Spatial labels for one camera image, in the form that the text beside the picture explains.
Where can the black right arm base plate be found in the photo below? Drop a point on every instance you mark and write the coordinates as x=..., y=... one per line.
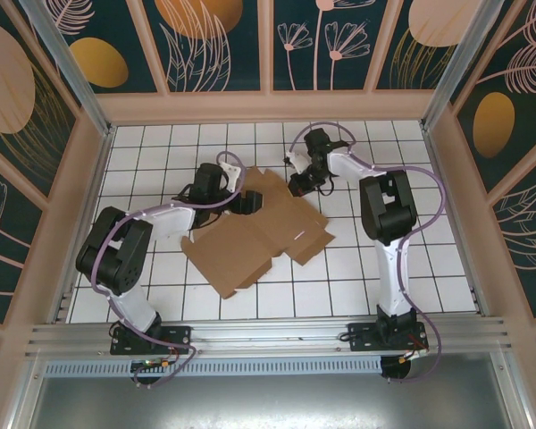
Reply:
x=362, y=337

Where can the brown cardboard paper box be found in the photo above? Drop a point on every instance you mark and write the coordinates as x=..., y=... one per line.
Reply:
x=250, y=250

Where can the aluminium mounting rail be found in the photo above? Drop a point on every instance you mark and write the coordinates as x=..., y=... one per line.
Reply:
x=268, y=333

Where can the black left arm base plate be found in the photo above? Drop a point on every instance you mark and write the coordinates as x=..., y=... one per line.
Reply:
x=178, y=337

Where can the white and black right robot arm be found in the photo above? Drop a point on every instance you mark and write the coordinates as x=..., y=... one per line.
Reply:
x=393, y=277

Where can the aluminium corner post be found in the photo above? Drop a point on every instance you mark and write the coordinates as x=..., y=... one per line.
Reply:
x=455, y=67
x=78, y=76

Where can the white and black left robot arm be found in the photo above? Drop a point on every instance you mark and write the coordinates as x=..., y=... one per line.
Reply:
x=129, y=308

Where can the grey metal panel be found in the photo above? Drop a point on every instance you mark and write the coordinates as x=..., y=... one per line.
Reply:
x=268, y=402

